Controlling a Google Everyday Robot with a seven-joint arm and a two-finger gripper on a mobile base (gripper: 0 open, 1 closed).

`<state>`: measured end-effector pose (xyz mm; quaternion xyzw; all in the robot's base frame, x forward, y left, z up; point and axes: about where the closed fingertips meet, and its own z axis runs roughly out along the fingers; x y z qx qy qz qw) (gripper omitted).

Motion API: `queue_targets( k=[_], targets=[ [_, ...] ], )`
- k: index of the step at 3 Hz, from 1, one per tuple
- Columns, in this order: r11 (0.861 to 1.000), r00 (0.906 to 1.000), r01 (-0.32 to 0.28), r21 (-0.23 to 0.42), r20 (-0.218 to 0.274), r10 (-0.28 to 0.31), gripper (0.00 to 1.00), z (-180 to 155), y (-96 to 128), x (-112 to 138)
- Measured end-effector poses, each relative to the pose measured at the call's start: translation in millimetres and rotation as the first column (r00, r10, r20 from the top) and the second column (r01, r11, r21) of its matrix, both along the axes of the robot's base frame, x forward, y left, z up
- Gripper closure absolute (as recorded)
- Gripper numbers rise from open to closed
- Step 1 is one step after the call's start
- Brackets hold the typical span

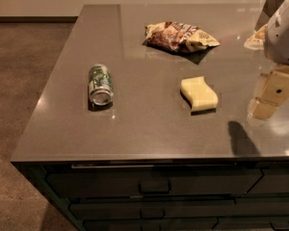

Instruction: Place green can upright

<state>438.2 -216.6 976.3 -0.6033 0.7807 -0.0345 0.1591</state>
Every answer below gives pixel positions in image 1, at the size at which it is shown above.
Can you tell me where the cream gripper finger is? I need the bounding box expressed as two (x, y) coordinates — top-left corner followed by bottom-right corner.
(250, 68), (289, 120)

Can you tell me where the clear plastic wrapped item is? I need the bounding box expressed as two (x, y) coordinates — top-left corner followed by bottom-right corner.
(244, 25), (267, 50)

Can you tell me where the yellow sponge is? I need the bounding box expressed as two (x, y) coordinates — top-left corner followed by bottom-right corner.
(180, 76), (219, 112)

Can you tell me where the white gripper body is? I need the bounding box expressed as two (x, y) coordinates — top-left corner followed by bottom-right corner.
(264, 0), (289, 65)

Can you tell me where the dark box with snacks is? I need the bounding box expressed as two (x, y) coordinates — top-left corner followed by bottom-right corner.
(254, 0), (284, 31)

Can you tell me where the brown chip bag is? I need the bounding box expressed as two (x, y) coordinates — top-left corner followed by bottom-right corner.
(145, 21), (220, 54)

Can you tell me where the dark drawer cabinet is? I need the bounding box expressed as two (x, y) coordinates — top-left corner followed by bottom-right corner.
(15, 162), (289, 231)

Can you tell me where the green soda can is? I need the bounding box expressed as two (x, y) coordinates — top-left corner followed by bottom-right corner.
(88, 64), (114, 106)

